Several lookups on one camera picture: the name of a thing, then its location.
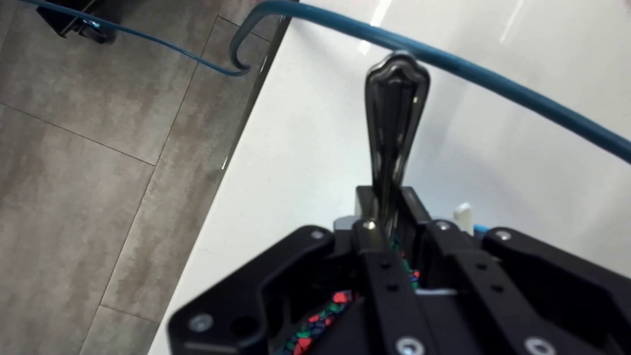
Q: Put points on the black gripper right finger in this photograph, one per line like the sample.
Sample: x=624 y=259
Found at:
x=486 y=288

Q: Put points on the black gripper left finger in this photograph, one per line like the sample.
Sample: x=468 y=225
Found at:
x=387 y=288

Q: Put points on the black stand foot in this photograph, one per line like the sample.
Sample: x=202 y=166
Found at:
x=80 y=20

